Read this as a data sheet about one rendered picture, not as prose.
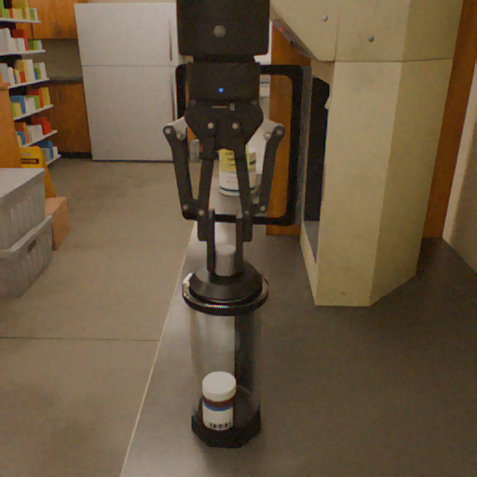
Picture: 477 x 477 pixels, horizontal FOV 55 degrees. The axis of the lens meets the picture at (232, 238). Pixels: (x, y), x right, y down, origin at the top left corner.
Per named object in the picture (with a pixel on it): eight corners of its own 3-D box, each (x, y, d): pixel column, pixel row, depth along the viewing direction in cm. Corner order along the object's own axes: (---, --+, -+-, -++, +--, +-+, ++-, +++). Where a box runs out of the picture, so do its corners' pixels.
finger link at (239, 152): (228, 115, 51) (241, 113, 51) (243, 209, 56) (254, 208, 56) (225, 121, 48) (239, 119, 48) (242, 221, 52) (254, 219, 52)
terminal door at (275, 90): (294, 226, 122) (304, 64, 106) (182, 220, 126) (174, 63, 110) (294, 225, 122) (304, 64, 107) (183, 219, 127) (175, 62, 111)
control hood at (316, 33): (311, 55, 106) (314, 6, 102) (335, 61, 76) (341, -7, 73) (261, 54, 107) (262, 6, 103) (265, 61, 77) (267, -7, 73)
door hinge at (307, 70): (300, 224, 123) (310, 65, 107) (302, 227, 120) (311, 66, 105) (294, 224, 123) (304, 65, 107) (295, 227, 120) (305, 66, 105)
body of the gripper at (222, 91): (265, 57, 51) (263, 142, 54) (187, 57, 51) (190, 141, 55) (265, 61, 44) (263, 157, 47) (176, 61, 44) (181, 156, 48)
